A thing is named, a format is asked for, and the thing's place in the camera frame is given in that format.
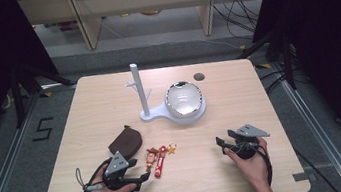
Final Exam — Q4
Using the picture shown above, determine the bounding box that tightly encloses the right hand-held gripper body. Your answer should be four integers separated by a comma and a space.
228, 121, 274, 162

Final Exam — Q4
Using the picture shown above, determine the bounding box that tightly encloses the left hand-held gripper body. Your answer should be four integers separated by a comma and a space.
99, 148, 142, 192

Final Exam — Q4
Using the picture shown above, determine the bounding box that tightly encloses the brown zipper pouch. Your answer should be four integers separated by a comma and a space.
105, 122, 146, 163

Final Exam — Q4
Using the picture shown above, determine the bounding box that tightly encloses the cowboy figure keychain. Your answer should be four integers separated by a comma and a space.
142, 141, 182, 181

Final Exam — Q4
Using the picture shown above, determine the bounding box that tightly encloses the shiny white bowl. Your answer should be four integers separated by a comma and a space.
162, 78, 207, 122

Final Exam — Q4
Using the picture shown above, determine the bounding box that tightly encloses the white hook stand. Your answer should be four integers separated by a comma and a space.
122, 54, 209, 133

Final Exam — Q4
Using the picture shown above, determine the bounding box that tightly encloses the person's right hand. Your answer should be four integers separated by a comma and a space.
221, 135, 276, 192

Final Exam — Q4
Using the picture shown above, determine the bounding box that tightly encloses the grey tape strip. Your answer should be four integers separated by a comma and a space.
291, 170, 312, 184

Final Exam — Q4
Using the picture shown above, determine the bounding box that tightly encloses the round grey table grommet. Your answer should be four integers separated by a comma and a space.
193, 71, 207, 83

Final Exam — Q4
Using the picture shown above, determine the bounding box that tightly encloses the black metal stand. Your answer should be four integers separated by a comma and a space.
7, 54, 83, 130
232, 24, 301, 98

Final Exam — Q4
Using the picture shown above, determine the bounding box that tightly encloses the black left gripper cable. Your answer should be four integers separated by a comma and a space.
76, 157, 119, 192

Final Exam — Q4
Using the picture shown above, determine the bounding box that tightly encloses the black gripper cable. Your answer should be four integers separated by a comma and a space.
252, 142, 276, 189
76, 157, 119, 192

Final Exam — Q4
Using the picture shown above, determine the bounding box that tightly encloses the grey cable plug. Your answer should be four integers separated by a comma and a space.
84, 182, 106, 192

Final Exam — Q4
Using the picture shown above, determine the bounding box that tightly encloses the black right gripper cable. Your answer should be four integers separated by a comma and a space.
252, 142, 276, 189

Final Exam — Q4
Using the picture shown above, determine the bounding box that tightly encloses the grey wrist strap loop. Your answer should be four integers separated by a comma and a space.
74, 166, 88, 192

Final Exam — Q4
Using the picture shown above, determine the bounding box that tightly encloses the bundle of black cables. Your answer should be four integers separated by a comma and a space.
211, 0, 269, 45

